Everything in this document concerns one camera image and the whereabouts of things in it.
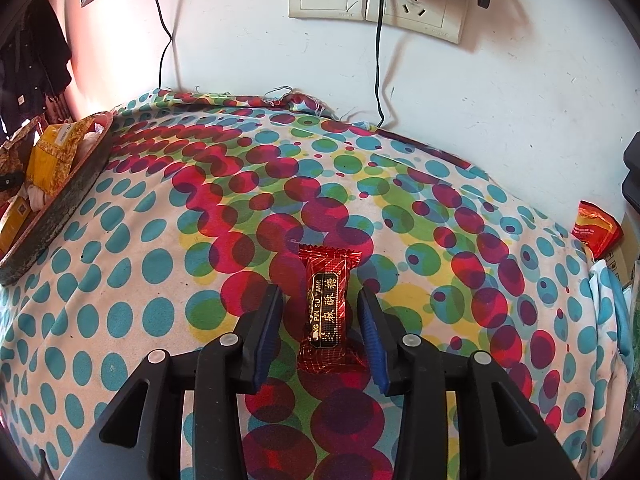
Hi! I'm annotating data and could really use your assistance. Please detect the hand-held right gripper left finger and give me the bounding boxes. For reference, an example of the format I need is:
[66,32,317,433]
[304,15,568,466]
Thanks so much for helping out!
[62,284,285,480]

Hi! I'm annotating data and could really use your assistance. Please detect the red round tray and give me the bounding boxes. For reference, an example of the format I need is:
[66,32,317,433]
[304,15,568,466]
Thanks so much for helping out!
[0,111,116,285]

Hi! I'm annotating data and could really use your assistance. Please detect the red candy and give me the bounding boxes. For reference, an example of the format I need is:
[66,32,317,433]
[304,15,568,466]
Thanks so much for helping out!
[296,244,368,375]

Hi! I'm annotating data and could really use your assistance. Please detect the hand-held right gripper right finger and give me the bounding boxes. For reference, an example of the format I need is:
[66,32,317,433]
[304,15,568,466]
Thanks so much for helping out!
[356,287,581,480]

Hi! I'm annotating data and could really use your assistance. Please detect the thin black cable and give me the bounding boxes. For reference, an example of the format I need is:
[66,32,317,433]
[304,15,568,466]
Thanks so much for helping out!
[150,0,173,91]

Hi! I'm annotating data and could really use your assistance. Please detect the red snack packet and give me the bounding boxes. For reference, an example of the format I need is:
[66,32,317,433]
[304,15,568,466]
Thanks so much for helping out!
[571,201,625,260]

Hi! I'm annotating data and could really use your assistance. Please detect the yellow cardboard box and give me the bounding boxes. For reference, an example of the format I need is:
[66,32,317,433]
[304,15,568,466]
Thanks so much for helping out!
[0,195,33,256]

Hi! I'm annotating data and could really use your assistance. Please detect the light blue cloth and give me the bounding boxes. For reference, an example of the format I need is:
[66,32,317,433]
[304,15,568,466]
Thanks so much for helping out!
[590,260,633,356]

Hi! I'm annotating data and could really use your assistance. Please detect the polka dot tablecloth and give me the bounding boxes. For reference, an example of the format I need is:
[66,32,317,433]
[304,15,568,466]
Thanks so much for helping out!
[0,87,631,480]

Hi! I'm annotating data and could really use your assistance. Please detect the white wall power socket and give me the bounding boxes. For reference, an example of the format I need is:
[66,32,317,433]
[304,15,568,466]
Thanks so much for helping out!
[365,0,471,45]

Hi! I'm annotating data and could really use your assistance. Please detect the dark hanging clothes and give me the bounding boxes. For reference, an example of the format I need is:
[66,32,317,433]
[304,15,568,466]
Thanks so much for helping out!
[0,0,73,133]

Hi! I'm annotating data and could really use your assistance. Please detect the black adapter cable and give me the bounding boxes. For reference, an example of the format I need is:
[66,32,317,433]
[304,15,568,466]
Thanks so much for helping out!
[374,0,401,128]

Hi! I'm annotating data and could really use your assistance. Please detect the yellow snack bag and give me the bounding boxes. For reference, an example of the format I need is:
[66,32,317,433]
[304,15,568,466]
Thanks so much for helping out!
[27,117,98,197]

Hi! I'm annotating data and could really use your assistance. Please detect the brown cardboard box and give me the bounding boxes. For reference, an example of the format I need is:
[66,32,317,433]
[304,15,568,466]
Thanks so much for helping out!
[602,245,640,291]

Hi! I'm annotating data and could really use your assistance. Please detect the black clamp mount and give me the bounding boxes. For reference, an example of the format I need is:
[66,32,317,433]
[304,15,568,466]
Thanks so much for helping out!
[620,132,640,206]

